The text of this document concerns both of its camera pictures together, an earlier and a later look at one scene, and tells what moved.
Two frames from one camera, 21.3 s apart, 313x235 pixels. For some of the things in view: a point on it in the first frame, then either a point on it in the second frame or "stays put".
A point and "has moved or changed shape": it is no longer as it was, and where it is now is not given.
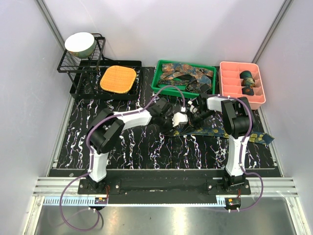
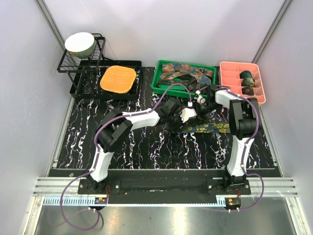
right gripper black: x=197 y=125 to x=199 y=115
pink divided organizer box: x=231 y=83 stays put
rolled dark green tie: x=244 y=74 stays put
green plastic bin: x=169 y=90 stays put
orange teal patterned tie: x=202 y=75 stays put
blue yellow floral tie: x=216 y=131 has moved or changed shape
